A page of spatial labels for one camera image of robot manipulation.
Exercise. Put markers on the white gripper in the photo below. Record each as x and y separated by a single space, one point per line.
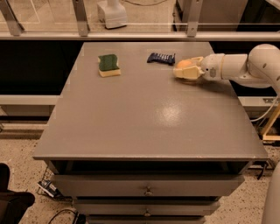
212 66

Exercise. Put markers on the orange fruit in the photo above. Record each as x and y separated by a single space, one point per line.
183 64

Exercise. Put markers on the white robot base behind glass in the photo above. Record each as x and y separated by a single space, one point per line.
112 13

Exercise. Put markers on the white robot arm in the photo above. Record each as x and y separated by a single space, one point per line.
258 69

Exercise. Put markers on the blue rxbar wrapper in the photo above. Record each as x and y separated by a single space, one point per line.
162 58

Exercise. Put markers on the green yellow sponge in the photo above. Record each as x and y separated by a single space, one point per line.
108 65

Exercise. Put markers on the grey top drawer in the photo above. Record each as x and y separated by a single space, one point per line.
146 185

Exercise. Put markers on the grey drawer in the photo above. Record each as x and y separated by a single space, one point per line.
146 185
145 220
145 207

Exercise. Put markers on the grey middle drawer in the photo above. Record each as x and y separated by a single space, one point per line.
145 207

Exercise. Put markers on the metal railing with glass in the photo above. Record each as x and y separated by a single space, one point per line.
175 20

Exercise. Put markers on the grey bottom drawer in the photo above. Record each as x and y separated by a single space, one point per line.
145 220

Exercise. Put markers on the small device on floor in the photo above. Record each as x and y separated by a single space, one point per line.
48 187

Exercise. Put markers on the black object on floor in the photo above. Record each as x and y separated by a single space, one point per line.
13 205

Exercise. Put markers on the wooden yellow frame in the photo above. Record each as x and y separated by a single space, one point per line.
264 133

